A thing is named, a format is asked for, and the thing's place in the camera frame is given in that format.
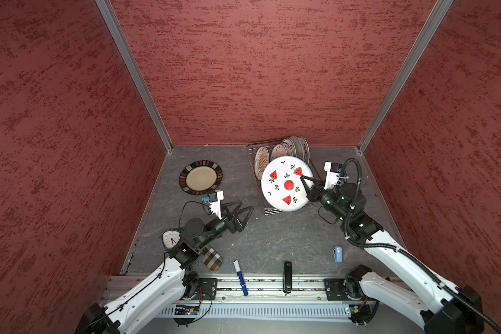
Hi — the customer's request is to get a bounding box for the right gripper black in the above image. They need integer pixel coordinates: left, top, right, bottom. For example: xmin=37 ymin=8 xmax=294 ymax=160
xmin=300 ymin=175 xmax=349 ymax=222

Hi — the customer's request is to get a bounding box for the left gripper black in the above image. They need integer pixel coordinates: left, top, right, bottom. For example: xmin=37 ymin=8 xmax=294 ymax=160
xmin=197 ymin=199 xmax=253 ymax=250

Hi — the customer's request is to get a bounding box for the watermelon pattern white plate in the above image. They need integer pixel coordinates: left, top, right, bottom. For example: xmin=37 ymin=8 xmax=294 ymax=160
xmin=260 ymin=156 xmax=313 ymax=212

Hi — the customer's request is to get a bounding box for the plain cream white plate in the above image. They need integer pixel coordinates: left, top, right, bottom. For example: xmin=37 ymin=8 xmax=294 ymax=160
xmin=289 ymin=136 xmax=305 ymax=161

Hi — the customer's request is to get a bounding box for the dark striped rim plate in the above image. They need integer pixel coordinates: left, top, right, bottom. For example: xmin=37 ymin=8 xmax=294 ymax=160
xmin=178 ymin=160 xmax=224 ymax=196

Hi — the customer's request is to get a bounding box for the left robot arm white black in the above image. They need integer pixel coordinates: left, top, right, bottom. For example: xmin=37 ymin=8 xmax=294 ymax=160
xmin=75 ymin=201 xmax=254 ymax=333

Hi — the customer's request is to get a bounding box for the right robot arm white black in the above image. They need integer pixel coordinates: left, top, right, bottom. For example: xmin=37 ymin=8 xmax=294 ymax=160
xmin=301 ymin=176 xmax=485 ymax=333

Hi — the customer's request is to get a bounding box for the red patterned rear plate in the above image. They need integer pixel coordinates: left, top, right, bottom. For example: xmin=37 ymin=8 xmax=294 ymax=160
xmin=298 ymin=136 xmax=310 ymax=164

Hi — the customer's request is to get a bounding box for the orange striped plate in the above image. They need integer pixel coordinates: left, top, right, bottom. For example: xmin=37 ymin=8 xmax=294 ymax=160
xmin=253 ymin=146 xmax=269 ymax=180
xmin=270 ymin=143 xmax=291 ymax=161

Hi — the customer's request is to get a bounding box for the orange striped front plate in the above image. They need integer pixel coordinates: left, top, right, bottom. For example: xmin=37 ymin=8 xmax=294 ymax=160
xmin=253 ymin=146 xmax=269 ymax=180

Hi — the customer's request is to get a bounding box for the blue white marker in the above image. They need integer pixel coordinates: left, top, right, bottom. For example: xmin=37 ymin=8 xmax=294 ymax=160
xmin=233 ymin=260 xmax=249 ymax=296

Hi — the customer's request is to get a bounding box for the plaid glasses case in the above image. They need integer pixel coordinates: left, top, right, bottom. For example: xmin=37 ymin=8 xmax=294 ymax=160
xmin=201 ymin=245 xmax=223 ymax=271

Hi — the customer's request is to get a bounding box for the light blue small bottle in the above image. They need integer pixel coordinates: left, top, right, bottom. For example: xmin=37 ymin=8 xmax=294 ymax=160
xmin=333 ymin=246 xmax=343 ymax=264

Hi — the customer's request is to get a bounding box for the green alarm clock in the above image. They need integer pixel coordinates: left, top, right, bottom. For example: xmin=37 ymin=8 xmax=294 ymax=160
xmin=161 ymin=229 xmax=181 ymax=251

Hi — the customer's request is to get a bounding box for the black remote stick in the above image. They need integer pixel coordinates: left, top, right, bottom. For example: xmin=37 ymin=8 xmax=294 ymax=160
xmin=283 ymin=261 xmax=293 ymax=294

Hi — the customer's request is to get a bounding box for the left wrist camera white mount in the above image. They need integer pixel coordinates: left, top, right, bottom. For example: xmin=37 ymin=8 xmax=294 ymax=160
xmin=203 ymin=191 xmax=224 ymax=219

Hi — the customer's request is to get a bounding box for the wire dish rack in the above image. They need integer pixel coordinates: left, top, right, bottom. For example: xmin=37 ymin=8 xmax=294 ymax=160
xmin=246 ymin=136 xmax=321 ymax=214

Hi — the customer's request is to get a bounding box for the aluminium front rail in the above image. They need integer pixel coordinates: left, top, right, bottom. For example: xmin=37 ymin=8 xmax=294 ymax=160
xmin=104 ymin=273 xmax=439 ymax=306

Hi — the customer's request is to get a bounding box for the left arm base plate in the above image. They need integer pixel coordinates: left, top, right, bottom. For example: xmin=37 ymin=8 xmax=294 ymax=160
xmin=182 ymin=277 xmax=218 ymax=301

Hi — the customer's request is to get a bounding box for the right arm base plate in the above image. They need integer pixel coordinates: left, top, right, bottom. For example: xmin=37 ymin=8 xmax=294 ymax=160
xmin=324 ymin=278 xmax=377 ymax=303

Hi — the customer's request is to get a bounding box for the left circuit board with wires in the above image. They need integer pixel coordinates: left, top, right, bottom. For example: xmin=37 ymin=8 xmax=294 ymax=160
xmin=173 ymin=304 xmax=201 ymax=327

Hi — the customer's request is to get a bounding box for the circuit board with wires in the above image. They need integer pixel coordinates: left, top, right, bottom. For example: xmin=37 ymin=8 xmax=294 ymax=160
xmin=173 ymin=304 xmax=201 ymax=327
xmin=347 ymin=305 xmax=372 ymax=326

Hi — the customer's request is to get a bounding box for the black corrugated cable hose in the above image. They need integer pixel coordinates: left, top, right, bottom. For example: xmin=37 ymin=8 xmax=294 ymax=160
xmin=337 ymin=157 xmax=501 ymax=334

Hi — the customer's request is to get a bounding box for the right circuit board with wires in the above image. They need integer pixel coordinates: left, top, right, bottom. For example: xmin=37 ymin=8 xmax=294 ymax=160
xmin=347 ymin=305 xmax=372 ymax=326

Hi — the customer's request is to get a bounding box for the right corner aluminium post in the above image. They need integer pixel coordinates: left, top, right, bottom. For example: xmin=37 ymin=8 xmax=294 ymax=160
xmin=358 ymin=0 xmax=454 ymax=155

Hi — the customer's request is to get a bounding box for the corner aluminium post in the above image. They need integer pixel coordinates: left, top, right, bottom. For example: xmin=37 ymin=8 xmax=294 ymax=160
xmin=95 ymin=0 xmax=174 ymax=154
xmin=358 ymin=0 xmax=454 ymax=155

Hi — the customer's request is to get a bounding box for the left corner aluminium post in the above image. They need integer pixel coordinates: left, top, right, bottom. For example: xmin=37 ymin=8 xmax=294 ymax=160
xmin=95 ymin=0 xmax=174 ymax=154

